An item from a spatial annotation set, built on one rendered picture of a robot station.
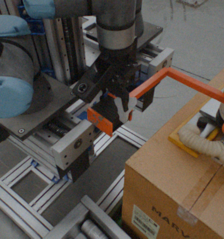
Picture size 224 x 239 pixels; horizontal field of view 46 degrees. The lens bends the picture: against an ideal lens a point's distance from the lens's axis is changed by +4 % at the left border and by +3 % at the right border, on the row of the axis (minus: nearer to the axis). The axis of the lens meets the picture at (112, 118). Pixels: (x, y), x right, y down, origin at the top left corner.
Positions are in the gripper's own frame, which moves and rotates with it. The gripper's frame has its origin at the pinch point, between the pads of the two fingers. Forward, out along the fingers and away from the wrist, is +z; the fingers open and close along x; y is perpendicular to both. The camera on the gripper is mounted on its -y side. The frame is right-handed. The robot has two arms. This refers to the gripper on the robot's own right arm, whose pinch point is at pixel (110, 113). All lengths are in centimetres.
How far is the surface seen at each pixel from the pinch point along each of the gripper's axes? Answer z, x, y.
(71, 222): 48, 4, -17
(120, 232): 46.7, -11.4, -7.7
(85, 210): 48.2, 3.8, -10.6
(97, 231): 53, -3, -12
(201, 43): 108, 73, 219
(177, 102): 108, 39, 124
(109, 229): 47.9, -7.5, -9.4
